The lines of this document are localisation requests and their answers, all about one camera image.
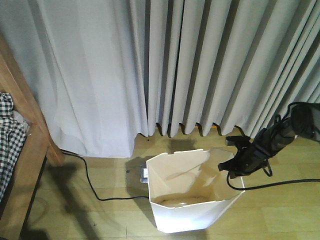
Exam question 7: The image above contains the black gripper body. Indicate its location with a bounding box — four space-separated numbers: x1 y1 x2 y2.
229 146 270 178

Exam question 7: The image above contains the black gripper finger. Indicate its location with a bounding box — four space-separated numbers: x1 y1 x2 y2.
217 158 236 172

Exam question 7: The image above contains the white plastic trash bin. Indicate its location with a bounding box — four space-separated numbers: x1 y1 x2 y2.
146 148 244 233

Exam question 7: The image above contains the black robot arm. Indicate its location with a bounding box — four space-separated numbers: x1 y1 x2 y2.
217 102 320 179

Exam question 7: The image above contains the white floor power socket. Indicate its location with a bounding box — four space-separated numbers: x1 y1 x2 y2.
140 163 148 184

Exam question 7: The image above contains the grey pleated curtain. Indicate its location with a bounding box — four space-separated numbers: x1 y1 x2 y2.
0 0 320 158

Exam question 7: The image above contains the checkered duvet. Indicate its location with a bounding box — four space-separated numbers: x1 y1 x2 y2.
0 92 27 198

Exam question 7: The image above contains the black power cord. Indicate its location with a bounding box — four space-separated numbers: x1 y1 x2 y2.
59 149 150 201

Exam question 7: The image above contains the wooden bed frame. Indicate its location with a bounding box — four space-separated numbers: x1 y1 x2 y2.
0 36 65 240

